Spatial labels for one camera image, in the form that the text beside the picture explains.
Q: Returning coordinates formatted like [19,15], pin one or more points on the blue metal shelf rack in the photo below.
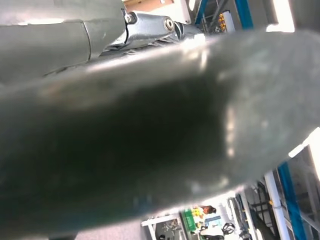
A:
[244,13]
[290,198]

